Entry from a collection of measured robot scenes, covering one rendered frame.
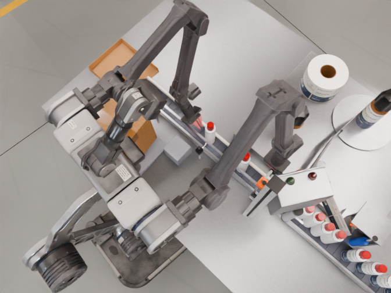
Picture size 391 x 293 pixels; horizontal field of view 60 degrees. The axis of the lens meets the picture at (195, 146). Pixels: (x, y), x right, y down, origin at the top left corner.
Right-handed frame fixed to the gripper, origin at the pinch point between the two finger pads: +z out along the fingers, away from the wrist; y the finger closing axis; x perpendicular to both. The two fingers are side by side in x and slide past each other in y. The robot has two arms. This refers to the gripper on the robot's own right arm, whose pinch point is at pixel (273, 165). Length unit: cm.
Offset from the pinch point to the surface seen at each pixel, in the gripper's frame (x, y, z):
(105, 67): 13, 107, 19
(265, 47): -59, 48, 19
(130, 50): -4, 105, 19
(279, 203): 24, -10, -45
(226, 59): -38, 60, 19
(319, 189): 12, -16, -46
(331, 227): 6.5, -34.0, -7.4
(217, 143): 5.4, 28.5, 13.7
